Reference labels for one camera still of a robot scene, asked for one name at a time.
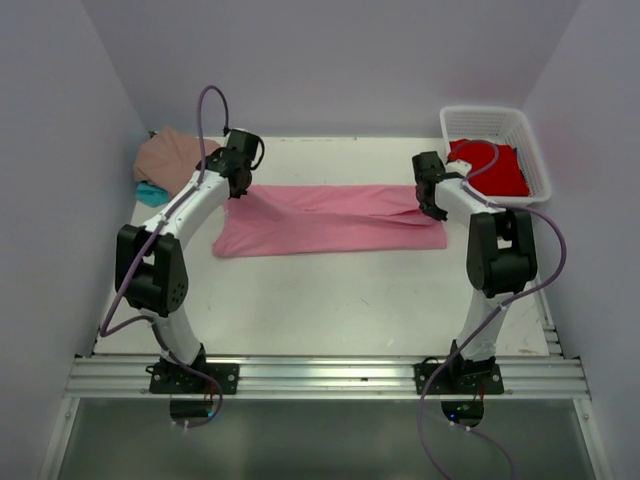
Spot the aluminium mounting rail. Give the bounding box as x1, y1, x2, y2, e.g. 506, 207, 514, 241
63, 355, 590, 400

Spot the white plastic basket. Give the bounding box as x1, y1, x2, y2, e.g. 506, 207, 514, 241
439, 106, 552, 206

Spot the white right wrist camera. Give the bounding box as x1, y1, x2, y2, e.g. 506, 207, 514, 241
445, 160, 473, 177

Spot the dark blue garment in basket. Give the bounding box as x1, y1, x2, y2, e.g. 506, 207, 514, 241
511, 147, 530, 196

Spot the teal folded shirt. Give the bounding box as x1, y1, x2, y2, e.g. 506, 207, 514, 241
135, 182, 170, 208

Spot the beige folded shirt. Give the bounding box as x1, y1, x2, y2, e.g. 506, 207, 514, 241
133, 127, 201, 199

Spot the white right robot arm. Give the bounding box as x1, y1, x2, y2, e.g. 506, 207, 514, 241
412, 151, 537, 393

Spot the pink polo shirt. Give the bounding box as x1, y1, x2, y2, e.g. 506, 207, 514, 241
212, 185, 448, 258

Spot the red folded shirt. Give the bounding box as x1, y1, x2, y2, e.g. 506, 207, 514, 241
447, 139, 530, 197

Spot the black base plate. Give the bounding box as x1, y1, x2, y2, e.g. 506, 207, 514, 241
145, 360, 240, 395
413, 355, 505, 395

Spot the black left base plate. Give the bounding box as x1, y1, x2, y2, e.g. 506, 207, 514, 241
145, 360, 240, 395

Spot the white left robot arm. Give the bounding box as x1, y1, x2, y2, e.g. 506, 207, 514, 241
100, 129, 265, 393

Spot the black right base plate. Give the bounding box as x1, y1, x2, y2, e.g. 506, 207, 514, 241
413, 355, 505, 395

